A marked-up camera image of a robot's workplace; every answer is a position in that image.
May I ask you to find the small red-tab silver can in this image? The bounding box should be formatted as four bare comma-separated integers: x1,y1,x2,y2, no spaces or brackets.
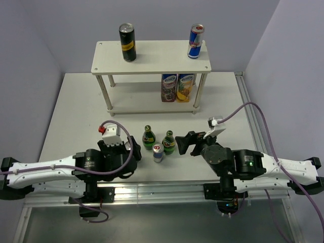
152,143,164,163

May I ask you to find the blue silver energy drink can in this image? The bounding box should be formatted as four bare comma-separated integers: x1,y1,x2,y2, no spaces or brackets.
187,24,205,59

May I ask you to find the dark olive beverage can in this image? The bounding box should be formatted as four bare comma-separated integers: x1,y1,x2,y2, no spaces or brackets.
119,23,137,62

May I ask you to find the black and gold can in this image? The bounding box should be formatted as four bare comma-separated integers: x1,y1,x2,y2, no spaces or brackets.
125,142,131,151

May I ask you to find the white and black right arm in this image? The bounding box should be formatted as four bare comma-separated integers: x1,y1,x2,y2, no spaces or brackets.
175,131,323,200

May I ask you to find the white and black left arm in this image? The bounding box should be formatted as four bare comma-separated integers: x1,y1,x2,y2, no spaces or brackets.
1,137,142,203

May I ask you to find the white two-tier shelf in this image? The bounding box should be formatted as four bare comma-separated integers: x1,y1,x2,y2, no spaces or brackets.
91,40,211,115

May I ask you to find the short green glass bottle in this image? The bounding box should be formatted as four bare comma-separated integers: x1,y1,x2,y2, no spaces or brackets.
162,130,176,155

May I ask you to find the tall green glass bottle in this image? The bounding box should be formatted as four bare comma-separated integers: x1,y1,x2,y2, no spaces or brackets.
142,125,156,150

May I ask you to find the yellow pineapple juice carton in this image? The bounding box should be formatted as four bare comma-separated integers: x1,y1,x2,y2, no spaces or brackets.
176,74,194,102

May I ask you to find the purple grape juice carton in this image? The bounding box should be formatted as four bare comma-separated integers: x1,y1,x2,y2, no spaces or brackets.
161,74,178,102

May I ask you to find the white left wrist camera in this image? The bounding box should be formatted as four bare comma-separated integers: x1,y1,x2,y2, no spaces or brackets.
98,124,122,146

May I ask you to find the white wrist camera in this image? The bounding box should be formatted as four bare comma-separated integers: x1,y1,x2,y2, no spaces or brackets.
204,116,226,139
98,124,122,146

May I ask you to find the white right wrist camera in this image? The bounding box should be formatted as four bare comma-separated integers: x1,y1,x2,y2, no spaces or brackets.
204,116,226,139

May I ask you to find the aluminium front rail frame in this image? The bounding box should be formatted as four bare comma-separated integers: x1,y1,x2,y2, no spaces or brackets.
12,177,291,243

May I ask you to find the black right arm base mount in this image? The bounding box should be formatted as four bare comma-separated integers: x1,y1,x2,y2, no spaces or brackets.
203,183,248,218

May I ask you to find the aluminium right side rail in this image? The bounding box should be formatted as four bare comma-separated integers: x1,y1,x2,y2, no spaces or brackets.
234,72,270,154

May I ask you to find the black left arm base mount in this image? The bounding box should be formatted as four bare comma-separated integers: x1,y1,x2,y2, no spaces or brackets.
68,187,115,221

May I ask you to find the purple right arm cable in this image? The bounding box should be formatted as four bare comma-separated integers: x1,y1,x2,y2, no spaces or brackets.
215,102,324,243

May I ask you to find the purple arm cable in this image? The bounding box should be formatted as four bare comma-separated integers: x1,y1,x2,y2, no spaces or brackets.
215,102,324,243
0,120,134,223

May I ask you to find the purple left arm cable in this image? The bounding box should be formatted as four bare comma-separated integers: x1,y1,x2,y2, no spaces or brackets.
0,120,134,223

